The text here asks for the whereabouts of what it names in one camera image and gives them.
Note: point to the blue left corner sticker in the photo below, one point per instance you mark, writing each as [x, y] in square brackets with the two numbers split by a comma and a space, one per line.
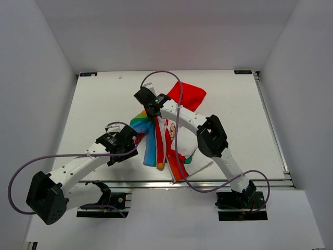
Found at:
[88, 74]

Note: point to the blue right corner sticker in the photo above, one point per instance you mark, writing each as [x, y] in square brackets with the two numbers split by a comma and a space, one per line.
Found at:
[242, 72]

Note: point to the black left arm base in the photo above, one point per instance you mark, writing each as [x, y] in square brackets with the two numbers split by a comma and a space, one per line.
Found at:
[110, 204]

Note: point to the right side aluminium rail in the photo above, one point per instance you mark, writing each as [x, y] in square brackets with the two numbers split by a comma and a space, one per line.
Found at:
[276, 141]

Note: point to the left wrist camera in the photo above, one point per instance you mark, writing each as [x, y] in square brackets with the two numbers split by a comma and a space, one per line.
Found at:
[113, 128]

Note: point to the aluminium table edge rail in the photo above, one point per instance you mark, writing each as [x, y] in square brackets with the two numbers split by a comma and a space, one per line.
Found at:
[197, 184]

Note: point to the red white rainbow jacket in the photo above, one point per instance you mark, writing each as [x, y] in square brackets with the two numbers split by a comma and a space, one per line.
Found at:
[167, 145]

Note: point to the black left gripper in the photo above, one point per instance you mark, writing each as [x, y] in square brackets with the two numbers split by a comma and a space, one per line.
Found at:
[124, 157]

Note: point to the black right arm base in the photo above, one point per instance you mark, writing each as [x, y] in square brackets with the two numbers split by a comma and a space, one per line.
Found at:
[232, 208]

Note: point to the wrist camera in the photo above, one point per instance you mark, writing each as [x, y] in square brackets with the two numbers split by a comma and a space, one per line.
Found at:
[113, 128]
[149, 86]

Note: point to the blue corner sticker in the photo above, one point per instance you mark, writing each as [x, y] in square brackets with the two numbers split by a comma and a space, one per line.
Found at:
[242, 72]
[88, 74]

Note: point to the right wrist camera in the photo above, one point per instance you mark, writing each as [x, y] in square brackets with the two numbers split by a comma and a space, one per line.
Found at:
[149, 86]

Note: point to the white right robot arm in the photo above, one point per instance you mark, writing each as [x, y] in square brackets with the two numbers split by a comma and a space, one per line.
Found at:
[211, 137]

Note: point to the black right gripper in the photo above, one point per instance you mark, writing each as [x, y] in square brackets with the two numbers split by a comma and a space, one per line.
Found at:
[150, 115]

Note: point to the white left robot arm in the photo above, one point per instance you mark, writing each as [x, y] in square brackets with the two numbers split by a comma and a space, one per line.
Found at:
[52, 194]

